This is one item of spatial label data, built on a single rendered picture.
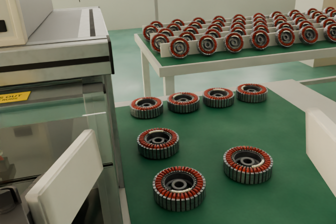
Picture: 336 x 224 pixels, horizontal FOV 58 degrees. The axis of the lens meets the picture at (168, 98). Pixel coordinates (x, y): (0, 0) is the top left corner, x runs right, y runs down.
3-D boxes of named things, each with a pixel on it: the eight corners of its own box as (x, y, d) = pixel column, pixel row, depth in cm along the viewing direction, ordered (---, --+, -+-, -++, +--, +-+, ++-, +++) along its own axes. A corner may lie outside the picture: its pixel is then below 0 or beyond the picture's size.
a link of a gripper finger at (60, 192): (56, 251, 14) (41, 251, 14) (104, 169, 20) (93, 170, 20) (38, 194, 13) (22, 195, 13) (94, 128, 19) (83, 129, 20)
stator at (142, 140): (183, 156, 78) (183, 144, 77) (140, 163, 76) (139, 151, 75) (174, 135, 88) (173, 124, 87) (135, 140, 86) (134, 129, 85)
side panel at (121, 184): (124, 187, 69) (107, 47, 56) (111, 189, 68) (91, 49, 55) (114, 129, 94) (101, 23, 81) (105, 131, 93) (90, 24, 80)
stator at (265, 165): (213, 168, 73) (213, 155, 72) (244, 151, 79) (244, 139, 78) (250, 193, 65) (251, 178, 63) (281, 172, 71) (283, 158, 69)
